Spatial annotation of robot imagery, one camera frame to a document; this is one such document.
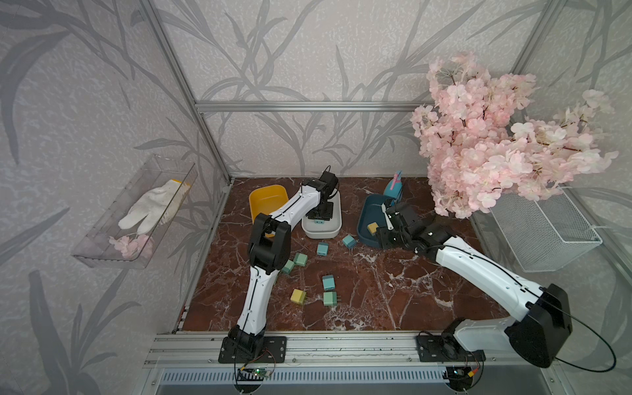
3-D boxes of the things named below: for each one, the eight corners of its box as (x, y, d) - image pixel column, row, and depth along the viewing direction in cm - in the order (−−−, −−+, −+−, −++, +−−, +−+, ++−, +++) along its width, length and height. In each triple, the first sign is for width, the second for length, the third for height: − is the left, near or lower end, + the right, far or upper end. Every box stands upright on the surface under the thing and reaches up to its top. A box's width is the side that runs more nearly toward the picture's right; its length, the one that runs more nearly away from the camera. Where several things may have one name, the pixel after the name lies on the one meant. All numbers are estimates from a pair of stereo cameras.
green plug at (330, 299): (322, 306, 83) (322, 304, 82) (323, 294, 86) (323, 291, 84) (337, 306, 83) (337, 304, 82) (337, 294, 86) (337, 291, 84)
